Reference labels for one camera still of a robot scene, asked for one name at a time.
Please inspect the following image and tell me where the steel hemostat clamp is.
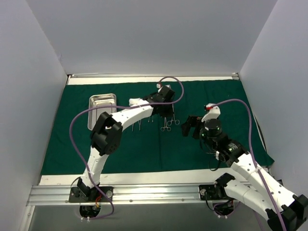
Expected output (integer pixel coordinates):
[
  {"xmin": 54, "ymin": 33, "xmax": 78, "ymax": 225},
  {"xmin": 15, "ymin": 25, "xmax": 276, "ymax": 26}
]
[
  {"xmin": 160, "ymin": 117, "xmax": 171, "ymax": 132},
  {"xmin": 167, "ymin": 115, "xmax": 180, "ymax": 126}
]

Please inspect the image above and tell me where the dark green surgical drape cloth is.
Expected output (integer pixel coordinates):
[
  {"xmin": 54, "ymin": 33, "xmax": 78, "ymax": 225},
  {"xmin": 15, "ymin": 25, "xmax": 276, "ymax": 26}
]
[{"xmin": 41, "ymin": 80, "xmax": 274, "ymax": 175}]

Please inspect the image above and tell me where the stainless steel instrument tray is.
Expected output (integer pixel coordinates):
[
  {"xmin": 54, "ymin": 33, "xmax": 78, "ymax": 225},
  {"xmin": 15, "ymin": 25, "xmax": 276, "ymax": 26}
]
[{"xmin": 88, "ymin": 93, "xmax": 117, "ymax": 130}]

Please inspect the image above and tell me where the white gauze pad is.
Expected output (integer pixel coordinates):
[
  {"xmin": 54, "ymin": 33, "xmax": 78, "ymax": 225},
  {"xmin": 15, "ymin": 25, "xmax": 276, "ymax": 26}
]
[{"xmin": 128, "ymin": 98, "xmax": 142, "ymax": 106}]

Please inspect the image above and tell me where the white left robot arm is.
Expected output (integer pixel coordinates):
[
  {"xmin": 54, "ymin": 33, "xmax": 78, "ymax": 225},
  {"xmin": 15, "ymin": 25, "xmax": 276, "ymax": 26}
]
[{"xmin": 77, "ymin": 86, "xmax": 175, "ymax": 202}]

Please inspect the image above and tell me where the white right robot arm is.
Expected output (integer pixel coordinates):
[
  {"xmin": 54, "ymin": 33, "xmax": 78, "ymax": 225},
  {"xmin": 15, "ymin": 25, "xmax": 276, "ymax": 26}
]
[{"xmin": 181, "ymin": 115, "xmax": 308, "ymax": 231}]

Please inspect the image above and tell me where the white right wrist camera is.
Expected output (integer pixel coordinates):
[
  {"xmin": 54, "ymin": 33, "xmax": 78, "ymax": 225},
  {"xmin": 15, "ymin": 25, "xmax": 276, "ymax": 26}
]
[{"xmin": 201, "ymin": 103, "xmax": 220, "ymax": 122}]

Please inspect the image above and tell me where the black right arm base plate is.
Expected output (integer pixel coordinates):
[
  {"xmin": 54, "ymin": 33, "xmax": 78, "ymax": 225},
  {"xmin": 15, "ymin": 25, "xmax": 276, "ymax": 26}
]
[{"xmin": 198, "ymin": 184, "xmax": 234, "ymax": 201}]

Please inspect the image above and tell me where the aluminium back frame rail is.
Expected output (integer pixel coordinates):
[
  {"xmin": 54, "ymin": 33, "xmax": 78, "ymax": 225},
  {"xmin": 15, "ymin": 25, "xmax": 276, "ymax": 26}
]
[{"xmin": 70, "ymin": 73, "xmax": 232, "ymax": 77}]

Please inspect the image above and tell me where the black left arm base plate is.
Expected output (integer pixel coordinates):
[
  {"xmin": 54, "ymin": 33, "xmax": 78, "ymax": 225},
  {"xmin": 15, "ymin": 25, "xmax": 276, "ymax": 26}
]
[{"xmin": 68, "ymin": 186, "xmax": 114, "ymax": 203}]

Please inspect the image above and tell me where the aluminium front frame rail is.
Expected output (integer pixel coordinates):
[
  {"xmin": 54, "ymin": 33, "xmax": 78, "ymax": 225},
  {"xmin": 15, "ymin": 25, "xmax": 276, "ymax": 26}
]
[{"xmin": 26, "ymin": 182, "xmax": 287, "ymax": 206}]

